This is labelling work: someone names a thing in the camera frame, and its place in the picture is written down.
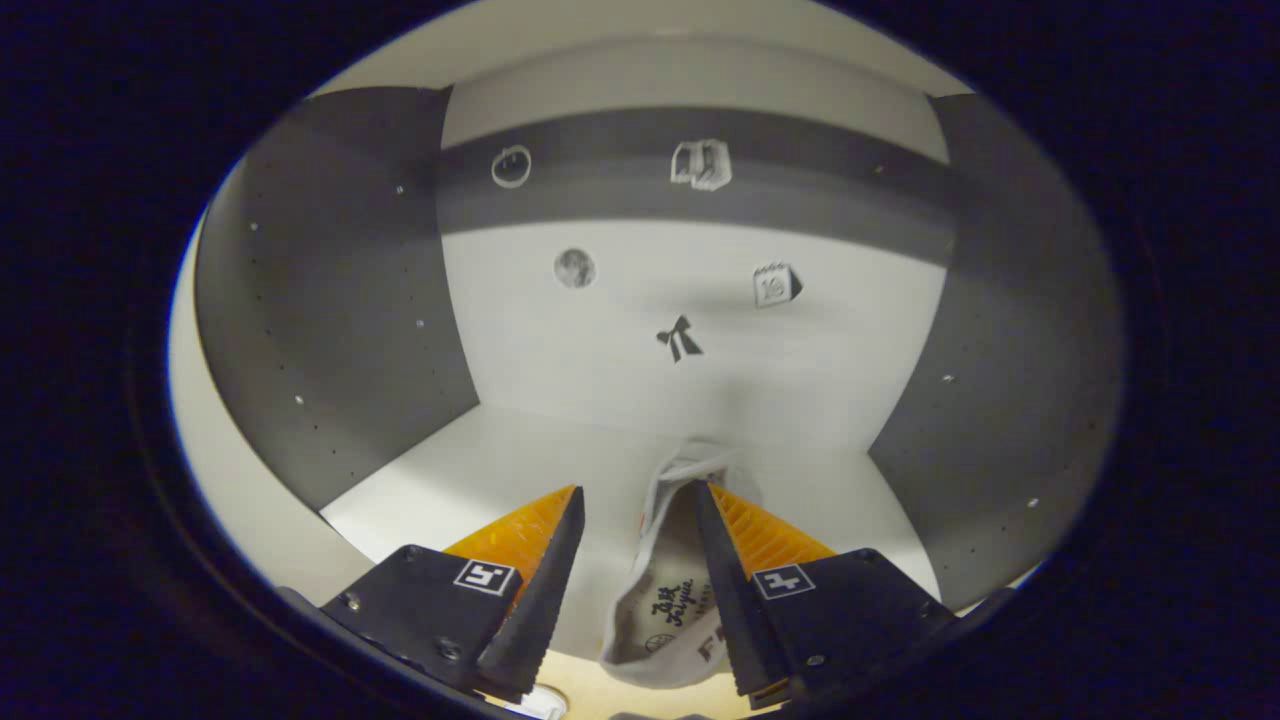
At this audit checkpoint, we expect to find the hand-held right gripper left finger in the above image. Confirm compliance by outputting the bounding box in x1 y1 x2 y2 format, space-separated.
318 484 587 704

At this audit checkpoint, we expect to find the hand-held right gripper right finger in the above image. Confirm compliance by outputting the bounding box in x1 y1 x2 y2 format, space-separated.
695 481 961 712

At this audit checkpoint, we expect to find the grey shoe cabinet door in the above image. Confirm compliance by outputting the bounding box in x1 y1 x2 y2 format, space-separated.
168 190 346 606

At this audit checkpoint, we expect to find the grey shoe cabinet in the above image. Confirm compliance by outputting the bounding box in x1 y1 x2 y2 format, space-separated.
168 0 1126 691

